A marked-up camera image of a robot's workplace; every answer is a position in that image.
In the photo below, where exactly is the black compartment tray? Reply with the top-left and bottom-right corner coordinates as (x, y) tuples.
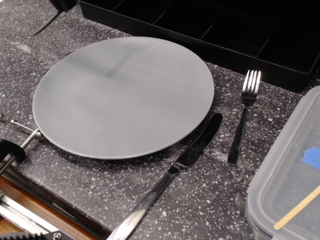
(79, 0), (320, 93)

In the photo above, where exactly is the silver metal spoon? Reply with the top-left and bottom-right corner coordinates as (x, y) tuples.
(29, 10), (62, 37)

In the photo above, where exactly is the silver table knife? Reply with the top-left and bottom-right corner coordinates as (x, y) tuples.
(108, 113), (223, 240)

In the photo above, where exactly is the wooden stir stick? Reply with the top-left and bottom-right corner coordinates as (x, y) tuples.
(273, 186), (320, 231)

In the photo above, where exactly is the blue tape piece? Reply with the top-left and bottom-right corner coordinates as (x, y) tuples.
(301, 147), (320, 170)

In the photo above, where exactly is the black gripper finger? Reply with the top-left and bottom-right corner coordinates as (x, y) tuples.
(50, 0), (77, 12)

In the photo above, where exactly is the aluminium rail with bracket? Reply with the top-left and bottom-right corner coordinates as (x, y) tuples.
(0, 193), (72, 240)

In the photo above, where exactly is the metal screw clamp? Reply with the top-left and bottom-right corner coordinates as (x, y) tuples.
(0, 112), (44, 176)

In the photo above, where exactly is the clear plastic lidded container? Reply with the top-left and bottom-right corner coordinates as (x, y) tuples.
(245, 86), (320, 240)

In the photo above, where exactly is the grey round plate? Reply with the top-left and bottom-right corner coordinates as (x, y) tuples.
(32, 36), (215, 160)

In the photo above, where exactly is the silver metal fork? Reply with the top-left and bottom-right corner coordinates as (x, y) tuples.
(227, 70), (261, 166)

